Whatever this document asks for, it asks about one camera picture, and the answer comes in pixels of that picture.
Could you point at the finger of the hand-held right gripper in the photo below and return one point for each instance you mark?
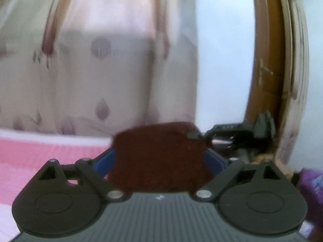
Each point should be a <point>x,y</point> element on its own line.
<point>227,128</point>

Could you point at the dark red fuzzy cloth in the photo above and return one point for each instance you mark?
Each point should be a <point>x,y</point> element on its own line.
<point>159,156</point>

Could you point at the pink checked blanket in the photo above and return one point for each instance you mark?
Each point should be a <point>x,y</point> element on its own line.
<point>37,148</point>

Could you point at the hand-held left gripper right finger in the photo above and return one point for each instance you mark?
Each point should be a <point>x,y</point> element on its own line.
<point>212,161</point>

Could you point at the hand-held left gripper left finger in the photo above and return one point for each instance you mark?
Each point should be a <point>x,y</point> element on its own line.
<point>104,163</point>

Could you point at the brown wooden door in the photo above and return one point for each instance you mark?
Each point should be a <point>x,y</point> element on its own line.
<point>267,55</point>

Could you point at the purple cloth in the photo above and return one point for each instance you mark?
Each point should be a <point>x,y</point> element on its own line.
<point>311,184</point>

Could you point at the leaf print curtain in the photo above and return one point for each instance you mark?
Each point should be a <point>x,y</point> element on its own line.
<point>101,68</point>

